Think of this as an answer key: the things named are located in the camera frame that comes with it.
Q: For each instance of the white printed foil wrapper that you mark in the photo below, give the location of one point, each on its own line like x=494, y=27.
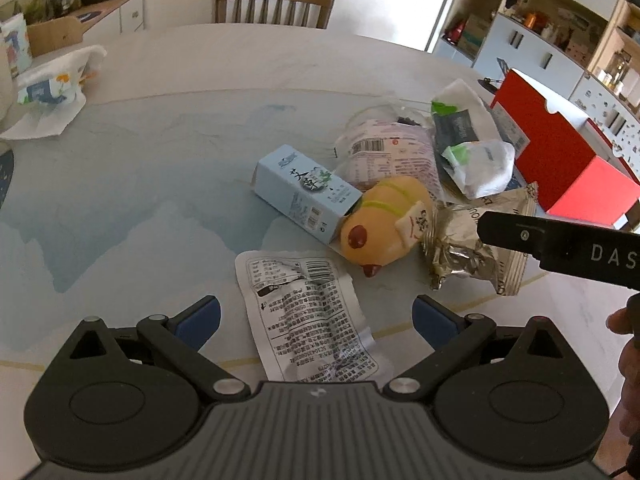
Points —
x=305, y=315

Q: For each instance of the yellow pig toy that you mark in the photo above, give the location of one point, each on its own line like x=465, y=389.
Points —
x=385, y=225

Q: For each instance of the blue white printed bag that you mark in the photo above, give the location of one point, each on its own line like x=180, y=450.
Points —
x=15, y=45

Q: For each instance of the light blue carton box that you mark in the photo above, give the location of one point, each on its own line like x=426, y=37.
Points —
x=300, y=190

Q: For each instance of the brown cardboard box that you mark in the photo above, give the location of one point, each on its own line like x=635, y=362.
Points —
x=52, y=35

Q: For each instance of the wooden wall shelf unit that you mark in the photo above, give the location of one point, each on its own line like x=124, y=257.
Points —
x=600, y=5

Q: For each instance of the pink plastic bread package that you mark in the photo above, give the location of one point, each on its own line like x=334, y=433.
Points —
x=385, y=152

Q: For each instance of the person's right hand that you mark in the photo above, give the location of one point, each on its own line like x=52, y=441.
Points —
x=630, y=375

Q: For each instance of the marble-patterned desktop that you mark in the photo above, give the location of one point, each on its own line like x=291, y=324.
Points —
x=175, y=135

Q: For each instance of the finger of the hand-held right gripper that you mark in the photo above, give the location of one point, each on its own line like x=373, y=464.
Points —
x=575, y=252

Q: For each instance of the red bag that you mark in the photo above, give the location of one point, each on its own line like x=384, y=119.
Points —
x=452, y=32

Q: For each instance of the white sideboard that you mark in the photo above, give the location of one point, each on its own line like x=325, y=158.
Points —
x=127, y=12

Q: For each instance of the beige foil snack bag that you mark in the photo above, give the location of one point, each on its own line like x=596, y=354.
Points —
x=460, y=245

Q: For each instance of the black round stand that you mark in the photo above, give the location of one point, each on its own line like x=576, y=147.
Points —
x=490, y=84

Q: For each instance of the white green-tab packet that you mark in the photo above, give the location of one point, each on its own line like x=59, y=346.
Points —
x=485, y=167

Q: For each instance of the brown cardboard carton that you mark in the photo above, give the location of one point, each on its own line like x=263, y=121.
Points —
x=475, y=35

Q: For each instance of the white and dark blue packet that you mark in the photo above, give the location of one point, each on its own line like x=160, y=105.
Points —
x=460, y=127

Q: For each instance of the red cardboard box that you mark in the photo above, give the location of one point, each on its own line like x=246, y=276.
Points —
x=555, y=150

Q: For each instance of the brown wooden chair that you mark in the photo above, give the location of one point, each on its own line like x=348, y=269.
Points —
x=275, y=5

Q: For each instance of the printed tissue pack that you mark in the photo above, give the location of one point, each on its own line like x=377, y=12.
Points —
x=55, y=77

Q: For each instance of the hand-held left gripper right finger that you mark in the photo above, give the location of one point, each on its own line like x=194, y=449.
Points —
x=432, y=322

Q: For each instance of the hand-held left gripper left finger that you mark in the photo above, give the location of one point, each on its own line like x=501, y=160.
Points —
x=200, y=322

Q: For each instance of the white cabinet row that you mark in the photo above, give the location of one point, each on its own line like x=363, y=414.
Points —
x=530, y=55

